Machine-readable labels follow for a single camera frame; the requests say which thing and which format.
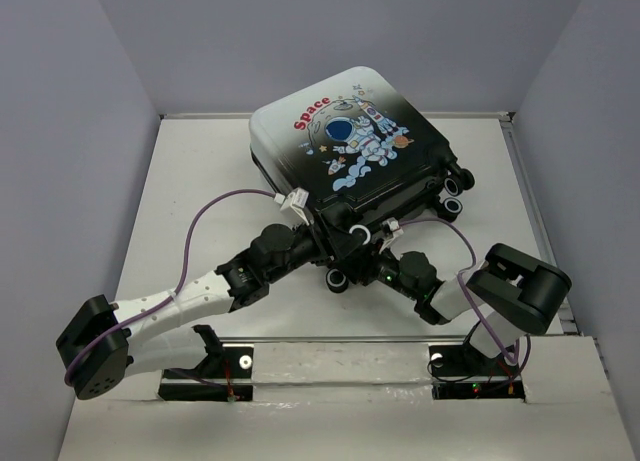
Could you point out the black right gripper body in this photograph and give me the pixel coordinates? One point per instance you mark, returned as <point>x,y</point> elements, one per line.
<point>388,271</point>

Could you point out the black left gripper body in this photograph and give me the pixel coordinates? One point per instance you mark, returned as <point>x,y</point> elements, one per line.
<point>306,247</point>

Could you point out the small space print suitcase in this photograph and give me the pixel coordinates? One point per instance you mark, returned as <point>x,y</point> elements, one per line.
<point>361,150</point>

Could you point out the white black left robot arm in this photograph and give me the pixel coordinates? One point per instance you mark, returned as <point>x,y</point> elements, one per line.
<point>105,342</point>

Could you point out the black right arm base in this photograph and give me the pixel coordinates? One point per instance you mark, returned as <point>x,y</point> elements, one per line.
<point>460,372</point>

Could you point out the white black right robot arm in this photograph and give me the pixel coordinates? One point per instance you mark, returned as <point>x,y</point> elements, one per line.
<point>511,293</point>

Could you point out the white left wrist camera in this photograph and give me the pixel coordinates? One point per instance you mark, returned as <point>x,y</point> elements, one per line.
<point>292,206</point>

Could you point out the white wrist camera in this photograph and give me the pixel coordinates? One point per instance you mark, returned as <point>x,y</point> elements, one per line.
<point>391,229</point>
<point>292,206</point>

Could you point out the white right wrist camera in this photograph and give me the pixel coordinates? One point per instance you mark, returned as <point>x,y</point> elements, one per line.
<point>391,229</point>

